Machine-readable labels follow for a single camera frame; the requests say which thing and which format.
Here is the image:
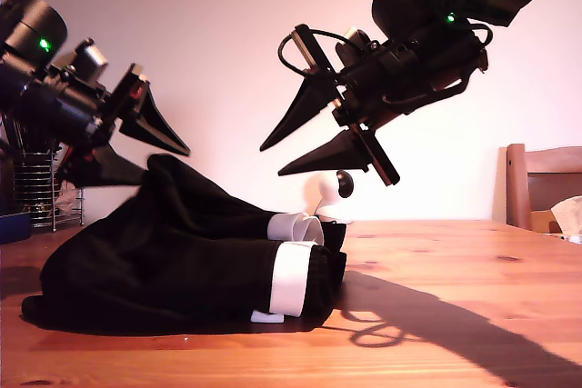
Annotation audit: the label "black shorts with white hem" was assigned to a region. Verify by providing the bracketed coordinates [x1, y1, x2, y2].
[20, 153, 349, 337]

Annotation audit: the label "white tissue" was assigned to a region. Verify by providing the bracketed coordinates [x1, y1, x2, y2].
[548, 195, 582, 237]

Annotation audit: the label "black camera cable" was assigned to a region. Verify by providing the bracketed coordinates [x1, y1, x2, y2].
[276, 27, 360, 78]

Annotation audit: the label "metal wire utensil holder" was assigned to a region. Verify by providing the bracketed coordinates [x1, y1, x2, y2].
[11, 151, 86, 231]

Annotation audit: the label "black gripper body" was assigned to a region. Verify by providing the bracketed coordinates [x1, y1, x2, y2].
[26, 63, 151, 146]
[290, 24, 402, 188]

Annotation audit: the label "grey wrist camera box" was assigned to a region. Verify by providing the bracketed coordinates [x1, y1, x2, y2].
[67, 37, 110, 85]
[335, 26, 381, 69]

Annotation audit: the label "wooden chair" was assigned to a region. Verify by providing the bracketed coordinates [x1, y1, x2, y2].
[504, 144, 582, 234]

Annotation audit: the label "white round webcam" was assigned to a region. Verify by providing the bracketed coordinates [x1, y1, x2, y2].
[316, 170, 356, 225]

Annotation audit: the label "blue box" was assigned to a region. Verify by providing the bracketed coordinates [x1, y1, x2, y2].
[0, 213, 33, 246]

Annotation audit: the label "tan cardboard box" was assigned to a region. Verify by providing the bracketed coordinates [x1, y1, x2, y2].
[528, 209, 561, 234]

